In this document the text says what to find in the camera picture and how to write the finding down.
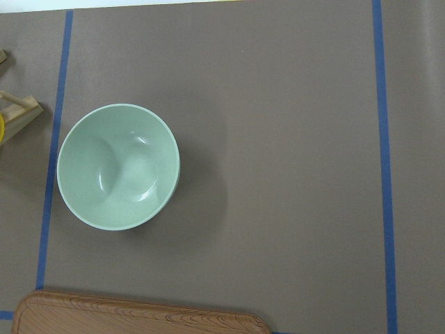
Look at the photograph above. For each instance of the yellow cup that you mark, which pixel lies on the yellow cup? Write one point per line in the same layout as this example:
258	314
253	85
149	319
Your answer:
2	129

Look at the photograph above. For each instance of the wooden rack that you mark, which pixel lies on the wooden rack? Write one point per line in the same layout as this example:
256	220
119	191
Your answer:
19	113

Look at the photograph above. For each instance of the brown wooden cutting board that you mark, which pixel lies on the brown wooden cutting board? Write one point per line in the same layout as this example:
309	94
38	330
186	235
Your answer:
44	311

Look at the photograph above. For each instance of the green ceramic bowl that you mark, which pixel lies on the green ceramic bowl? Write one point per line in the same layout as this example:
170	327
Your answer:
118	167

